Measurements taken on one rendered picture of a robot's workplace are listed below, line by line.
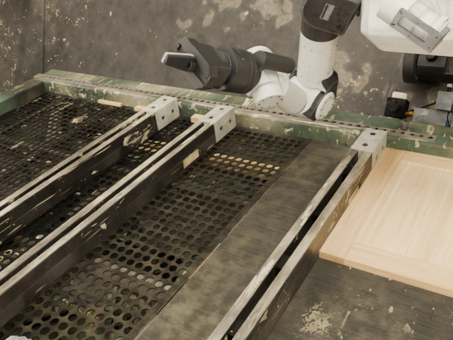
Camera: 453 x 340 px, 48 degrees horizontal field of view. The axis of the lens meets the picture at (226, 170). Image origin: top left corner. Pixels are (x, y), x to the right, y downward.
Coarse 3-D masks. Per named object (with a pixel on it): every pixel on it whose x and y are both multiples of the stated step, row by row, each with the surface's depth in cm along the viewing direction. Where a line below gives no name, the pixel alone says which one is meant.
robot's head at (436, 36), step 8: (400, 8) 87; (400, 16) 88; (408, 16) 87; (392, 24) 89; (416, 24) 87; (424, 24) 86; (440, 24) 87; (400, 32) 89; (408, 32) 88; (432, 32) 86; (440, 32) 86; (416, 40) 88; (432, 40) 86; (440, 40) 88; (424, 48) 88; (432, 48) 87
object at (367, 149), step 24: (360, 144) 136; (384, 144) 141; (336, 168) 128; (360, 168) 126; (336, 192) 119; (312, 216) 114; (336, 216) 116; (288, 240) 106; (312, 240) 105; (264, 264) 101; (288, 264) 100; (312, 264) 108; (264, 288) 98; (288, 288) 98; (240, 312) 91; (264, 312) 91; (216, 336) 87; (240, 336) 86; (264, 336) 93
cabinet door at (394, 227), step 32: (384, 160) 138; (416, 160) 136; (448, 160) 135; (384, 192) 126; (416, 192) 125; (448, 192) 123; (352, 224) 116; (384, 224) 116; (416, 224) 114; (448, 224) 113; (320, 256) 111; (352, 256) 107; (384, 256) 106; (416, 256) 106; (448, 256) 105; (448, 288) 97
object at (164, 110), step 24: (168, 96) 178; (144, 120) 165; (168, 120) 175; (96, 144) 154; (120, 144) 157; (72, 168) 143; (96, 168) 151; (24, 192) 135; (48, 192) 137; (72, 192) 144; (0, 216) 126; (24, 216) 132; (0, 240) 127
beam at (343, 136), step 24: (48, 72) 222; (72, 72) 219; (96, 96) 201; (120, 96) 193; (144, 96) 187; (192, 96) 182; (216, 96) 180; (240, 120) 168; (264, 120) 162; (288, 120) 158; (360, 120) 153; (384, 120) 151; (264, 144) 167; (288, 144) 162; (408, 144) 140; (432, 144) 136
